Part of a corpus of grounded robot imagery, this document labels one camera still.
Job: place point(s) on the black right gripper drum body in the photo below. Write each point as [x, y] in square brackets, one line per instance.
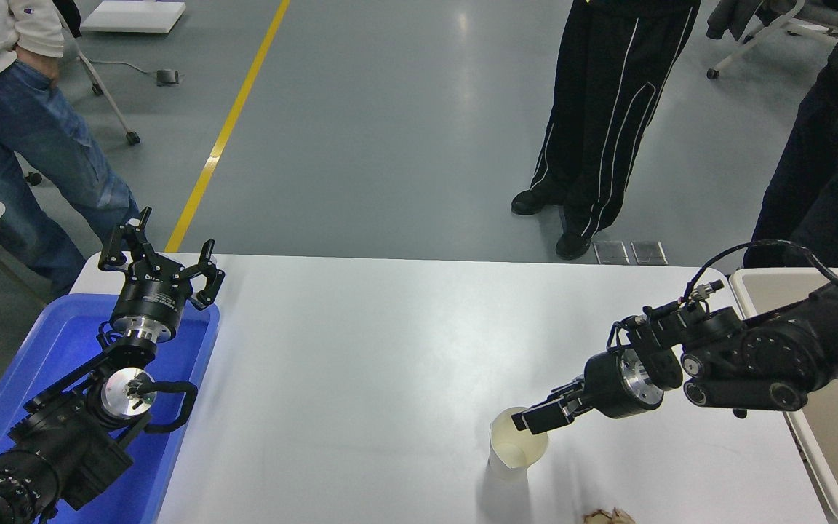
[608, 386]

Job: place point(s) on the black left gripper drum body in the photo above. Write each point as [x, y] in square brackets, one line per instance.
[151, 298]

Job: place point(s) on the white paper cup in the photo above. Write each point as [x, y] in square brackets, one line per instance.
[510, 458]

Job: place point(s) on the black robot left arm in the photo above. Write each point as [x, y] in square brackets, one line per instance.
[62, 444]

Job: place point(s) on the crumpled tan paper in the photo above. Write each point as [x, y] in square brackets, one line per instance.
[608, 517]

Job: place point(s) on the person's hand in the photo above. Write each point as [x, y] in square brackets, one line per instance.
[42, 65]

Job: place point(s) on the blue plastic tray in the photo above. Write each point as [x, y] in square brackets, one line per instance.
[62, 342]

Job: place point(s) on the metal floor plate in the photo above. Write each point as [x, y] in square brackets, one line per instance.
[648, 252]
[611, 252]

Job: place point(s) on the black chair caster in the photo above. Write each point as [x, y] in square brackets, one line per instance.
[33, 178]

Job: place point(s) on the person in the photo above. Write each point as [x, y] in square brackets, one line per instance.
[833, 175]
[593, 109]
[26, 138]

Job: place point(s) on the grey foot pedal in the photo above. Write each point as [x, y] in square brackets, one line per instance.
[167, 76]

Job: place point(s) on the white flat floor board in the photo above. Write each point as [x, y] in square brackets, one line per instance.
[132, 16]

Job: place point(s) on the dark jacket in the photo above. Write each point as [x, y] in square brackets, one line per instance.
[735, 18]

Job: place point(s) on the white wheeled chair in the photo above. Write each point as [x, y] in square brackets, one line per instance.
[790, 22]

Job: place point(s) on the wheeled chair frame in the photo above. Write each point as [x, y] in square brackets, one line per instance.
[110, 105]

